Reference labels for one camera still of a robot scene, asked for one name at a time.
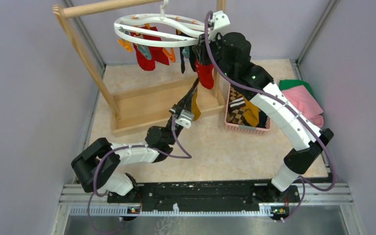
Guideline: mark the navy blue sock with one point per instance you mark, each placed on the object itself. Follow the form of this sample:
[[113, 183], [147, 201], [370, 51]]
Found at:
[[263, 118]]

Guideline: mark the pink perforated plastic basket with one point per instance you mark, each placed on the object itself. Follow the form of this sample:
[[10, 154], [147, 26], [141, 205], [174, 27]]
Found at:
[[251, 114]]

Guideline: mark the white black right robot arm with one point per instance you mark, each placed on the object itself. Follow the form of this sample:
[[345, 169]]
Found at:
[[308, 140]]

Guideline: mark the red bear sock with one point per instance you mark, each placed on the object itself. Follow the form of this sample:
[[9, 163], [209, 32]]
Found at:
[[148, 56]]

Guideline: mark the black hanging sock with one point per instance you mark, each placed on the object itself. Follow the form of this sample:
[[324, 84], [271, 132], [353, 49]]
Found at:
[[187, 53]]

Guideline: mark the white round clip hanger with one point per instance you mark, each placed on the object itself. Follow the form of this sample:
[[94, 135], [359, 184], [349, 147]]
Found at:
[[159, 30]]

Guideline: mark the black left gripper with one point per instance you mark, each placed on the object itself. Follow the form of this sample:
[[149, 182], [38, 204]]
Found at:
[[186, 104]]

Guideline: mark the pink folded cloth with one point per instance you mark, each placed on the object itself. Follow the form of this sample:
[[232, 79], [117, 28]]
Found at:
[[305, 103]]

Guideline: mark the mustard yellow sock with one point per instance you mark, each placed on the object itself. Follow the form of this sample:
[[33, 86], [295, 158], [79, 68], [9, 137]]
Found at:
[[194, 106]]

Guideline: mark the argyle patterned sock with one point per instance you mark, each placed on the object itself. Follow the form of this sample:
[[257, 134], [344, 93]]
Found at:
[[236, 117]]

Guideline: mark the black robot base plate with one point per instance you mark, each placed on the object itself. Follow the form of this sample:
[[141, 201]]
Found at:
[[207, 196]]

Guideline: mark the green folded cloth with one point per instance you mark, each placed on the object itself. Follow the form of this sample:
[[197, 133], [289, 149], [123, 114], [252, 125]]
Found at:
[[291, 83]]

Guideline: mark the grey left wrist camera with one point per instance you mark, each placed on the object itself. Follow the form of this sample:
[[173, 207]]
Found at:
[[184, 118]]

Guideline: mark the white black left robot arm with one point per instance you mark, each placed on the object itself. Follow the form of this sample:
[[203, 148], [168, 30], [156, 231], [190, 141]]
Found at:
[[95, 167]]

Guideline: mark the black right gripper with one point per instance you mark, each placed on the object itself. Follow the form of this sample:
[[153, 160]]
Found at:
[[201, 49]]

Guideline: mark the brown white striped sock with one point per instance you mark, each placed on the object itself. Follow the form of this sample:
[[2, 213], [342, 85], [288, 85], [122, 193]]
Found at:
[[235, 100]]

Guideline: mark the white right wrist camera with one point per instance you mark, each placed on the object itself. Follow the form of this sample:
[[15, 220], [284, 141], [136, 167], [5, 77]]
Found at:
[[218, 22]]

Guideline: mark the wooden hanger stand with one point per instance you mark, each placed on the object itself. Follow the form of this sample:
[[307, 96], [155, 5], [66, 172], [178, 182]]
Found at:
[[135, 110]]

